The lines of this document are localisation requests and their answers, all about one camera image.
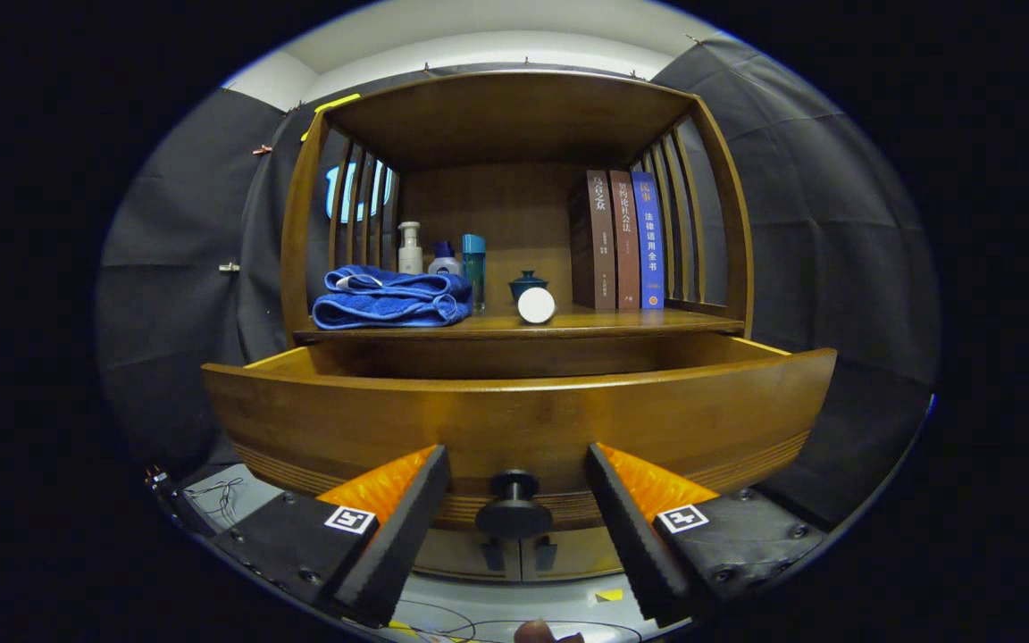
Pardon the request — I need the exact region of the wooden drawer with black knob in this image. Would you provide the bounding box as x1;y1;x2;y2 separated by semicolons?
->
202;332;837;541

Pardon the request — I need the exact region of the white bottle with blue cap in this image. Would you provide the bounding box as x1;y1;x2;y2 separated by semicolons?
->
428;240;464;278

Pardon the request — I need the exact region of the grey wire bundle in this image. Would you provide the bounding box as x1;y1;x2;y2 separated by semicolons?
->
182;478;247;530

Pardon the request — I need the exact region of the folded blue towel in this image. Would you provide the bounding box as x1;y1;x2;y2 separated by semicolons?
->
312;264;474;330

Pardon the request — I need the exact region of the teal translucent bottle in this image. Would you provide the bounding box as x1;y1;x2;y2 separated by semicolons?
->
462;234;487;313

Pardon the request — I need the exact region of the white and green tube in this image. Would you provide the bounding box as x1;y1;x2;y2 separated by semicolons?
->
517;287;557;325

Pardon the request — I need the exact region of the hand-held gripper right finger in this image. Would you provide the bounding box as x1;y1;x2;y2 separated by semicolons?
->
584;442;828;629

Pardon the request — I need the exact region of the blue book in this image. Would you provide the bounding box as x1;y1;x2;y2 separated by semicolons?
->
631;171;665;310

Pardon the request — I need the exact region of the dark brown book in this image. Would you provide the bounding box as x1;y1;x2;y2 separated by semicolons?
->
568;170;616;311

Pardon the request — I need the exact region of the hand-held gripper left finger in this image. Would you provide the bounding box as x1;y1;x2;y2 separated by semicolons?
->
211;444;453;629

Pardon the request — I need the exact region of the reddish brown book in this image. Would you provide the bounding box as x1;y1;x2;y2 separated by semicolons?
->
608;170;642;310

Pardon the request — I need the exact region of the wooden cabinet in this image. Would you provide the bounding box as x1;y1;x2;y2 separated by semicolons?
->
202;70;837;583

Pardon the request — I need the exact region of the white pump bottle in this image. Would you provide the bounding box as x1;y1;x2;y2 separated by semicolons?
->
397;221;424;274

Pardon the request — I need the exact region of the blue lidded teacup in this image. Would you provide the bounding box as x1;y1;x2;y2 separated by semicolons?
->
508;270;549;303

